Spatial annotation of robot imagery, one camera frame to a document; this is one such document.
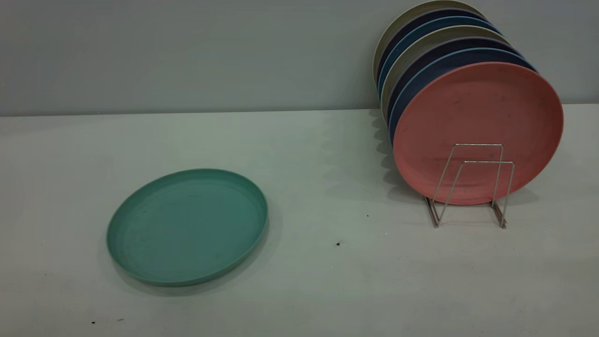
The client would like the dark purple plastic plate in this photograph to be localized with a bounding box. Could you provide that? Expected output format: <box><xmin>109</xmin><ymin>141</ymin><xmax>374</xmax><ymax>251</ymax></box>
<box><xmin>386</xmin><ymin>37</ymin><xmax>522</xmax><ymax>127</ymax></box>

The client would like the green plastic plate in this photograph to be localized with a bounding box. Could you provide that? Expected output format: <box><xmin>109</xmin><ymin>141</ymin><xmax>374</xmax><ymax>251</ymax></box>
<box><xmin>106</xmin><ymin>168</ymin><xmax>269</xmax><ymax>287</ymax></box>

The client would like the pink plastic plate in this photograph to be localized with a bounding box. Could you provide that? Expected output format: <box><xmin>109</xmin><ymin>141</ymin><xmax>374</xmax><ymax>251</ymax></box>
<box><xmin>392</xmin><ymin>62</ymin><xmax>564</xmax><ymax>205</ymax></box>

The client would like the silver wire plate rack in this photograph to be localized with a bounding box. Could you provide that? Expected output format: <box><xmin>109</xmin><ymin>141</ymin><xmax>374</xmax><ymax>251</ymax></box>
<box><xmin>424</xmin><ymin>143</ymin><xmax>515</xmax><ymax>229</ymax></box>

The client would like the teal blue plastic plate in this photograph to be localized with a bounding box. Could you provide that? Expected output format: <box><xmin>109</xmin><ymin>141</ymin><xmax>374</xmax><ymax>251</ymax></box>
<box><xmin>377</xmin><ymin>16</ymin><xmax>504</xmax><ymax>101</ymax></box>

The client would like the beige plastic plate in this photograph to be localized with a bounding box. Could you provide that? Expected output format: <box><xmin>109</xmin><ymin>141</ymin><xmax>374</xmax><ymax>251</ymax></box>
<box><xmin>380</xmin><ymin>26</ymin><xmax>511</xmax><ymax>122</ymax></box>
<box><xmin>373</xmin><ymin>0</ymin><xmax>487</xmax><ymax>85</ymax></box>

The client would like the dark navy plastic plate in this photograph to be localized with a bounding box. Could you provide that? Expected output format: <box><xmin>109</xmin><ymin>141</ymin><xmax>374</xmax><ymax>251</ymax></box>
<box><xmin>376</xmin><ymin>8</ymin><xmax>492</xmax><ymax>89</ymax></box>

